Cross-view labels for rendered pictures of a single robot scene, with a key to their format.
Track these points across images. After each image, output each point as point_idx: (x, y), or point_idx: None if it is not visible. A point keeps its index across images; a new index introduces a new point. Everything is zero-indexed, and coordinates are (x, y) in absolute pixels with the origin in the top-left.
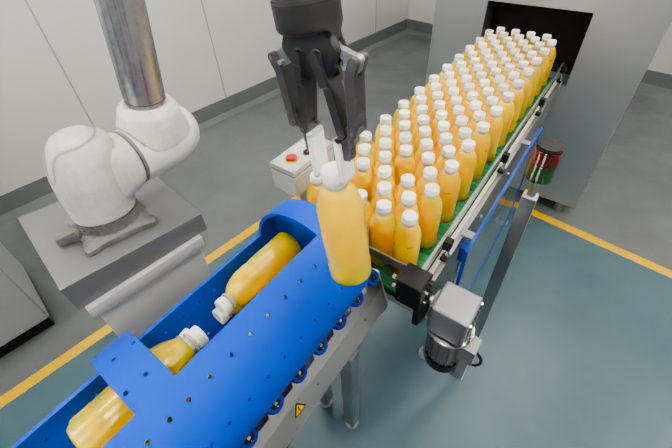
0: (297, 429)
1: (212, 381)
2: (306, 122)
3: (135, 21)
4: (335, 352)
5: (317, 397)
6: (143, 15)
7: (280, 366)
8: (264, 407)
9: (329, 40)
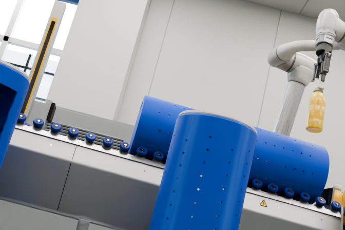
0: (256, 210)
1: None
2: (315, 75)
3: (291, 108)
4: (294, 209)
5: (273, 213)
6: (294, 108)
7: (271, 146)
8: (257, 152)
9: (324, 51)
